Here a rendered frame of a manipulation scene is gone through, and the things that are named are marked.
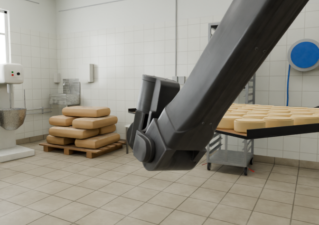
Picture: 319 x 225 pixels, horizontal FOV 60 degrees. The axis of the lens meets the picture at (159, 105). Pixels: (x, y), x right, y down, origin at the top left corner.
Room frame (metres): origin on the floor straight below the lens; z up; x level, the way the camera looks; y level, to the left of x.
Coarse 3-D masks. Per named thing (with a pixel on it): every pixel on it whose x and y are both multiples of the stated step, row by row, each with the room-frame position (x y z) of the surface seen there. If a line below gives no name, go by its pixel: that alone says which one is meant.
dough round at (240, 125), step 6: (240, 120) 0.45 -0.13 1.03; (246, 120) 0.45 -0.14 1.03; (252, 120) 0.45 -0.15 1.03; (258, 120) 0.45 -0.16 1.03; (234, 126) 0.46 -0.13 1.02; (240, 126) 0.44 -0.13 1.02; (246, 126) 0.44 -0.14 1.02; (252, 126) 0.43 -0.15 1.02; (258, 126) 0.43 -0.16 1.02; (264, 126) 0.44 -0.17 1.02; (240, 132) 0.44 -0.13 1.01; (246, 132) 0.44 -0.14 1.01
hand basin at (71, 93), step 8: (80, 64) 5.27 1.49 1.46; (88, 64) 5.16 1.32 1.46; (80, 72) 5.26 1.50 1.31; (88, 72) 5.17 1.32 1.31; (56, 80) 5.61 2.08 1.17; (64, 80) 5.61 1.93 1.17; (72, 80) 5.50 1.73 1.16; (80, 80) 5.26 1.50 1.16; (88, 80) 5.17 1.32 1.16; (64, 88) 5.61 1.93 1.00; (72, 88) 5.51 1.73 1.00; (56, 96) 5.23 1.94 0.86; (64, 96) 5.13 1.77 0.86; (72, 96) 5.25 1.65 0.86; (56, 104) 5.24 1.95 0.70; (64, 104) 5.13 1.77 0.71; (72, 104) 5.25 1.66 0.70
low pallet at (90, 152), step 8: (40, 144) 4.46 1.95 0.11; (48, 144) 4.43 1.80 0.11; (56, 144) 4.43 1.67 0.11; (72, 144) 4.43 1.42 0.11; (112, 144) 4.44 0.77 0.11; (120, 144) 4.47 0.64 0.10; (64, 152) 4.23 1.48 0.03; (72, 152) 4.25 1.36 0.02; (88, 152) 4.01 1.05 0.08; (96, 152) 3.94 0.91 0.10; (104, 152) 4.26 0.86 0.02
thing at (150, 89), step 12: (144, 84) 0.44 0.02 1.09; (156, 84) 0.42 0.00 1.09; (168, 84) 0.42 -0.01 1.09; (144, 96) 0.43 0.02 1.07; (156, 96) 0.42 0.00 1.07; (168, 96) 0.42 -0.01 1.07; (144, 108) 0.43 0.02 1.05; (156, 108) 0.41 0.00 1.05; (144, 132) 0.41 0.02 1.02; (144, 144) 0.37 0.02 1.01; (144, 156) 0.36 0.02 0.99
